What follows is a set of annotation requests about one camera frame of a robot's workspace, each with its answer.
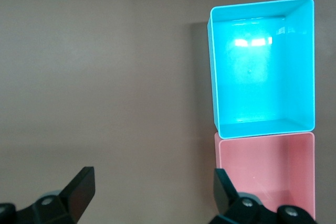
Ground pink plastic bin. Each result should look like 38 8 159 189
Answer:
214 131 316 221

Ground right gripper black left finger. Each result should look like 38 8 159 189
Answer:
0 166 96 224

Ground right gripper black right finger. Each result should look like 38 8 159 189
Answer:
207 168 318 224

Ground blue plastic bin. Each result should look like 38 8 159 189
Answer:
206 0 316 140

